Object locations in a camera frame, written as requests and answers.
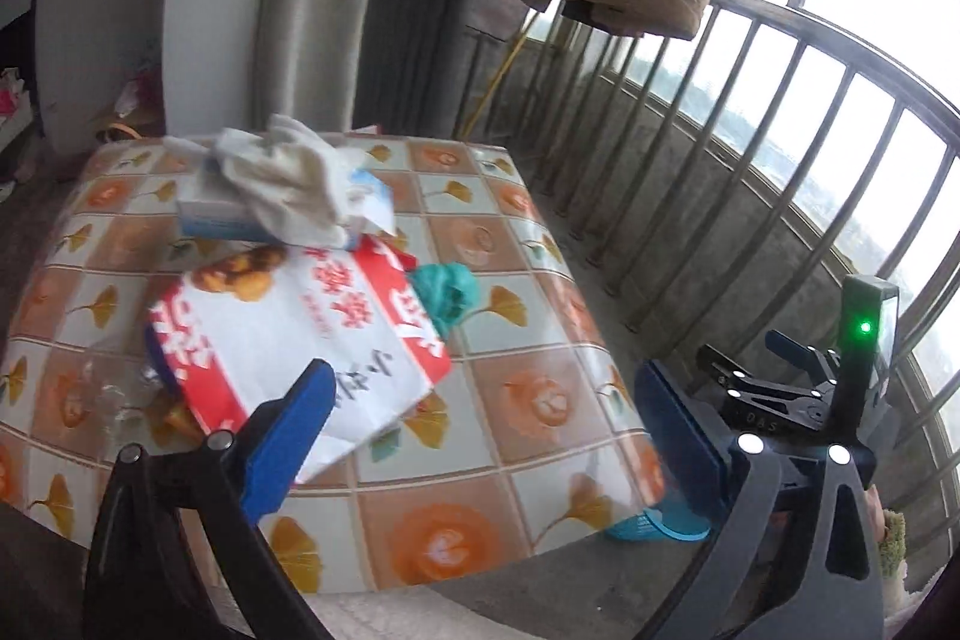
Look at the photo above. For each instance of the blue mesh wastebasket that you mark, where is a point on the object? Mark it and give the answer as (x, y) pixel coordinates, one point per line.
(660, 527)

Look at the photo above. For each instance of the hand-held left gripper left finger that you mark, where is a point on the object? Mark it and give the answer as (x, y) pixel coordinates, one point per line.
(289, 441)

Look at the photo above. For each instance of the light blue tissue box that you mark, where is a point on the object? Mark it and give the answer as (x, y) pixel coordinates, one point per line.
(217, 218)

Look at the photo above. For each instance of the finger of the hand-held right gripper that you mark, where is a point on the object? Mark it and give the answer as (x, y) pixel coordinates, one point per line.
(757, 396)
(791, 347)

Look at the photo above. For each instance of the crumpled white tissue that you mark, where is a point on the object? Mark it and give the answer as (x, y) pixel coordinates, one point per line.
(285, 175)

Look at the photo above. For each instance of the person's right forearm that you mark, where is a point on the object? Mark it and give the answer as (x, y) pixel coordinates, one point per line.
(892, 535)

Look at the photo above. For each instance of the clear plastic bottle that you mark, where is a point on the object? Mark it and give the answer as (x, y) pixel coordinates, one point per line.
(112, 400)

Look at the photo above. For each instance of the dark cabinet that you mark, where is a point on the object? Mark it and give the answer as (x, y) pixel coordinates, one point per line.
(412, 48)

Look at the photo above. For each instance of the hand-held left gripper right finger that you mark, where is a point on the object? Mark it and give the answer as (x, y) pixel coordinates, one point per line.
(675, 445)

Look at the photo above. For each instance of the metal balcony railing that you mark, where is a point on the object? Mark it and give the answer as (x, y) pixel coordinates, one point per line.
(780, 108)

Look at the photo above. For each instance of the red and white snack bag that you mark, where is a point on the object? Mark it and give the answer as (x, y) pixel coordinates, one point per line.
(300, 325)

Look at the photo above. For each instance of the crumpled teal wrapper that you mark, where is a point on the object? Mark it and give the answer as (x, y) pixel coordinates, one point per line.
(446, 295)

